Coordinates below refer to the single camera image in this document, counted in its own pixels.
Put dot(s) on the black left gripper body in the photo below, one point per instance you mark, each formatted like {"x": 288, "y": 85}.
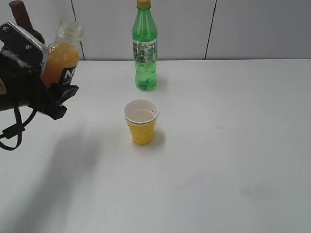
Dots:
{"x": 20, "y": 80}

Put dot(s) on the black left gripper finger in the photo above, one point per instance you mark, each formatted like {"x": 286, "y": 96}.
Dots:
{"x": 20, "y": 49}
{"x": 59, "y": 99}

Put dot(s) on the NFC orange juice bottle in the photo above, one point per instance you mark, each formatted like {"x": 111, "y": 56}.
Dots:
{"x": 63, "y": 54}

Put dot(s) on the yellow paper cup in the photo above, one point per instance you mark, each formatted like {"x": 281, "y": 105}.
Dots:
{"x": 141, "y": 116}

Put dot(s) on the dark red wine bottle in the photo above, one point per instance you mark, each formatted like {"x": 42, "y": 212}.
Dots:
{"x": 22, "y": 19}

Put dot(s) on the green plastic soda bottle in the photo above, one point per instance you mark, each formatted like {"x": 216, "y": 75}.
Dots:
{"x": 144, "y": 36}

